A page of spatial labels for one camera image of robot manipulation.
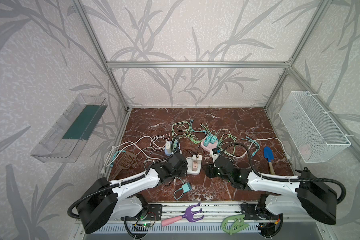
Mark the clear plastic wall shelf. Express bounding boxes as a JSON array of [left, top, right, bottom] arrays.
[[31, 94, 108, 163]]

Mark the green charging cable bundle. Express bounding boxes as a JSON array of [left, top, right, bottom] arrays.
[[171, 118, 238, 157]]

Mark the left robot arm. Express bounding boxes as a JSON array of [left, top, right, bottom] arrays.
[[67, 153, 188, 234]]

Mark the white power socket block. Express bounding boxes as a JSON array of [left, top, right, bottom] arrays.
[[186, 154, 203, 175]]

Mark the pink power socket block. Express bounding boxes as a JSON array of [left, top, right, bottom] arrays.
[[200, 138, 218, 152]]

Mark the blue power socket block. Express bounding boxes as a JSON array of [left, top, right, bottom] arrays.
[[164, 140, 181, 156]]

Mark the teal charger plug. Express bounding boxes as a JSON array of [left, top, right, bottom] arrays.
[[181, 183, 192, 193]]

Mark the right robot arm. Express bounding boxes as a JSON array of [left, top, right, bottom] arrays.
[[206, 148, 347, 225]]

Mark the purple pink hand rake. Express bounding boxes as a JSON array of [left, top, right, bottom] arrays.
[[161, 202, 205, 227]]

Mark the pink charger plug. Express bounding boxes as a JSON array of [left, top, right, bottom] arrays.
[[192, 161, 198, 171]]

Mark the green plastic clip tool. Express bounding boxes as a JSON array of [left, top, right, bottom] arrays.
[[221, 214, 250, 235]]

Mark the white wire mesh basket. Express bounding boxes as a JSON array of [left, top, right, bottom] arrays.
[[279, 91, 351, 164]]

